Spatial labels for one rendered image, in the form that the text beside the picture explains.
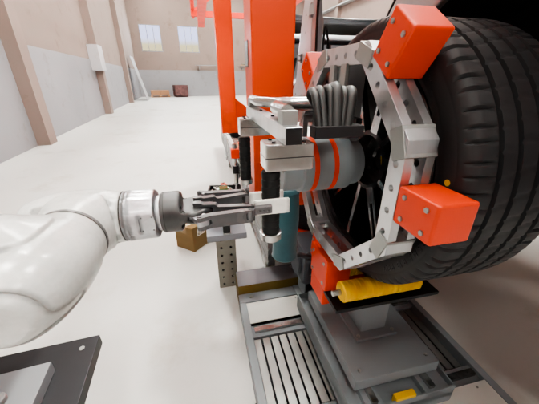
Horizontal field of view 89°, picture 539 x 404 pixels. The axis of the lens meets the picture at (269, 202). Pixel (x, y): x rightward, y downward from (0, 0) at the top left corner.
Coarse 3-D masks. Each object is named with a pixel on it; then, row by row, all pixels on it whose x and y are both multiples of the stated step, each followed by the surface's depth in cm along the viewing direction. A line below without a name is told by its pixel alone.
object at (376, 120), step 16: (416, 80) 52; (368, 96) 86; (368, 112) 74; (368, 128) 74; (384, 128) 68; (368, 144) 80; (384, 144) 66; (368, 160) 81; (384, 160) 67; (368, 176) 81; (384, 176) 69; (432, 176) 51; (336, 192) 94; (352, 192) 98; (368, 192) 75; (336, 208) 93; (352, 208) 84; (368, 208) 76; (352, 224) 87; (368, 224) 89; (352, 240) 82
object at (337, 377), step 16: (304, 304) 120; (304, 320) 116; (320, 336) 105; (320, 352) 100; (336, 368) 94; (336, 384) 88; (384, 384) 89; (400, 384) 89; (416, 384) 88; (432, 384) 85; (448, 384) 88; (352, 400) 84; (368, 400) 82; (384, 400) 84; (400, 400) 82; (416, 400) 84; (432, 400) 87
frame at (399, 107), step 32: (320, 64) 72; (352, 64) 58; (384, 96) 49; (416, 96) 48; (416, 128) 45; (416, 160) 49; (320, 192) 95; (384, 192) 51; (320, 224) 90; (384, 224) 52; (352, 256) 67; (384, 256) 54
